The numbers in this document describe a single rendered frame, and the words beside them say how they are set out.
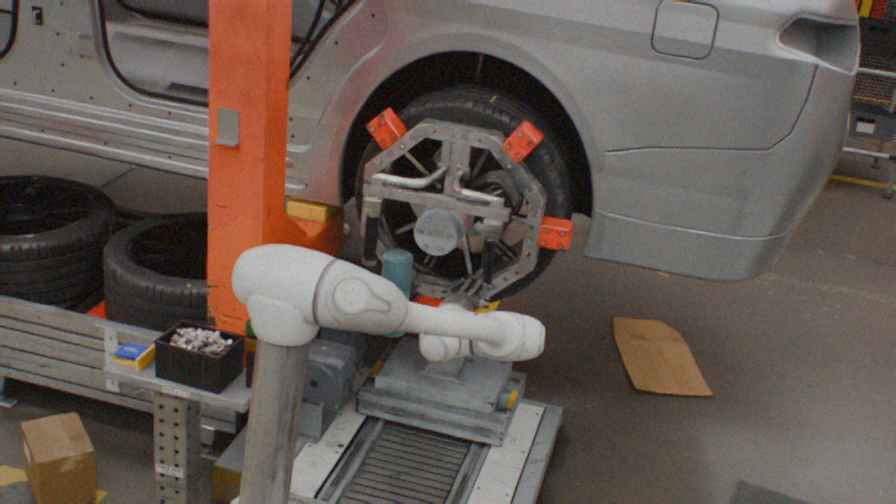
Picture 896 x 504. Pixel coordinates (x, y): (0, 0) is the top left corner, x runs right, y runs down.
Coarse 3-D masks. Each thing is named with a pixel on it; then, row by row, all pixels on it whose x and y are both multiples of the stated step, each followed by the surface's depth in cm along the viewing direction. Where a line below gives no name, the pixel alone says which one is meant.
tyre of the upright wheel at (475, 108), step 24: (432, 96) 317; (456, 96) 310; (480, 96) 312; (504, 96) 317; (408, 120) 310; (456, 120) 307; (480, 120) 305; (504, 120) 303; (528, 120) 310; (552, 144) 313; (360, 168) 321; (552, 168) 305; (360, 192) 324; (552, 192) 307; (360, 216) 327; (552, 216) 310; (504, 288) 323
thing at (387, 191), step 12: (372, 192) 292; (384, 192) 291; (396, 192) 290; (408, 192) 289; (420, 192) 290; (420, 204) 290; (432, 204) 289; (444, 204) 288; (456, 204) 287; (468, 204) 286; (480, 204) 286; (480, 216) 286; (492, 216) 285; (504, 216) 284
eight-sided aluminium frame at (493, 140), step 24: (432, 120) 304; (408, 144) 304; (480, 144) 299; (504, 168) 299; (528, 168) 304; (528, 192) 301; (528, 216) 303; (384, 240) 323; (528, 240) 307; (528, 264) 309; (432, 288) 320
